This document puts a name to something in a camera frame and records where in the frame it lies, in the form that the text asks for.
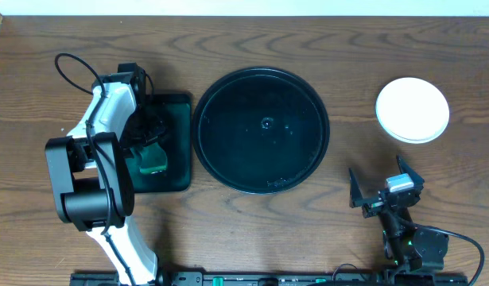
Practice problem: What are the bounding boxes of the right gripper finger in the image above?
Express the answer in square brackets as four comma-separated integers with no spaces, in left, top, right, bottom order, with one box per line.
[348,168,363,208]
[396,155,425,185]

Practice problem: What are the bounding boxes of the green sponge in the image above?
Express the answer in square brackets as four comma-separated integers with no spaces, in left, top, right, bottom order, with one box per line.
[139,143,168,175]

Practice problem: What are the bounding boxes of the pink white plate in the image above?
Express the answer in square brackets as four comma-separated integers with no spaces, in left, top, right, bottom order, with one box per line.
[375,77,450,144]

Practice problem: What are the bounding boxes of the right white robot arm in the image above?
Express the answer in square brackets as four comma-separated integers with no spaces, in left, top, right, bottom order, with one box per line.
[349,156,448,284]

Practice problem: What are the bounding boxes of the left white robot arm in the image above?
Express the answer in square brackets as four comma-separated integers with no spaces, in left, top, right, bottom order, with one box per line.
[45,63,171,285]

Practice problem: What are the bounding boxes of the black rectangular water tray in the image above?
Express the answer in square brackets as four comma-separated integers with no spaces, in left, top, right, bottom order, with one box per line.
[123,93,191,193]

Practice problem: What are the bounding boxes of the black round tray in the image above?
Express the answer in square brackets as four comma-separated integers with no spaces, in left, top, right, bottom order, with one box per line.
[192,67,330,195]

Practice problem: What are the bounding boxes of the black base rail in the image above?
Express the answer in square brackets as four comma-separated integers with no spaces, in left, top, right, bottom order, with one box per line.
[68,262,470,286]

